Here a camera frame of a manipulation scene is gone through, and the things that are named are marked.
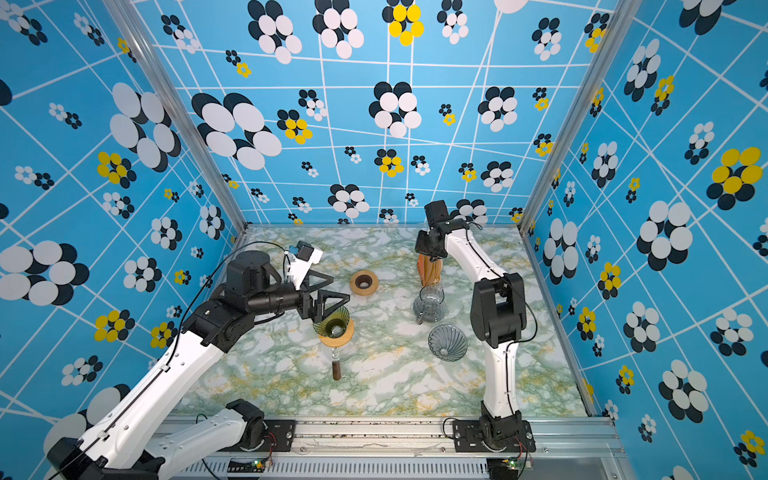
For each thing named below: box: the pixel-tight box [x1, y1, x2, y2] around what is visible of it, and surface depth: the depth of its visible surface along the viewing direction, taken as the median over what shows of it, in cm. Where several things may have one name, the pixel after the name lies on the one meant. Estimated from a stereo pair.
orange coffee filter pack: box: [417, 254, 443, 287], surface depth 101 cm
